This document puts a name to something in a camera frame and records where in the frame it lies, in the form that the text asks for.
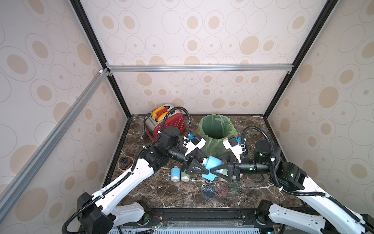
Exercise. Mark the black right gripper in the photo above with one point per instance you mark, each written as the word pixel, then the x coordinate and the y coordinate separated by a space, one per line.
pixel 236 169

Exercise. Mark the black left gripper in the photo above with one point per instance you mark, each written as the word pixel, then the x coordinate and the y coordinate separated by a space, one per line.
pixel 188 160

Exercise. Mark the clear green shavings tray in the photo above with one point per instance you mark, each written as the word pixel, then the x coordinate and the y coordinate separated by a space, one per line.
pixel 235 186

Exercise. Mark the clear pink shavings tray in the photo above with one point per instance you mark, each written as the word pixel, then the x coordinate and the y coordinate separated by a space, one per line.
pixel 221 188

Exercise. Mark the blue pencil sharpener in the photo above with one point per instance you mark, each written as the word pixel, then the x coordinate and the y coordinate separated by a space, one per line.
pixel 210 163
pixel 175 174

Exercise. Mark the sage green pencil sharpener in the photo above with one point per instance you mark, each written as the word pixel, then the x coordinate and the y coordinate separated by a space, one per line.
pixel 185 177

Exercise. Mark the clear blue shavings tray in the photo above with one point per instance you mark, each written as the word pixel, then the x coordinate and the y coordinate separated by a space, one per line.
pixel 209 192

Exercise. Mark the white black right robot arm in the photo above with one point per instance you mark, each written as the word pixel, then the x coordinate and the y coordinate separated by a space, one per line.
pixel 333 217

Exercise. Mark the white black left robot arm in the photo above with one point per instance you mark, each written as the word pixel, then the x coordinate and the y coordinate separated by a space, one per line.
pixel 151 158

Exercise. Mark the blue pencil sharpener in row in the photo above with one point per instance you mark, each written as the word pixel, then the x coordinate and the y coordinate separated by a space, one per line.
pixel 175 174

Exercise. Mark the green plastic bin liner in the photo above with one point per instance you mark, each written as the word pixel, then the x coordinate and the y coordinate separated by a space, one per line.
pixel 214 129

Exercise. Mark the red plastic basket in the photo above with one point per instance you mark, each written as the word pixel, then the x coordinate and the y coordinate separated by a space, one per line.
pixel 175 119

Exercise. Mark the red yellow toy items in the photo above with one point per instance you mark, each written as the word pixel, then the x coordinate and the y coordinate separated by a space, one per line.
pixel 159 113

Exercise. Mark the brown tape roll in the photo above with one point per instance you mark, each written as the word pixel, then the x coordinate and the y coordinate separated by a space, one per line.
pixel 125 163

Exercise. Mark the silver aluminium crossbar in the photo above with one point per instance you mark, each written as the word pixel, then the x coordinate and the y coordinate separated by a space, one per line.
pixel 201 68

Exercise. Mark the silver aluminium side bar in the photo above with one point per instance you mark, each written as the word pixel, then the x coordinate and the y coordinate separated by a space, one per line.
pixel 28 172

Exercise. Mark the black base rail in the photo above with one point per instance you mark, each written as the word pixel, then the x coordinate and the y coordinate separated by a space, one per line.
pixel 190 218

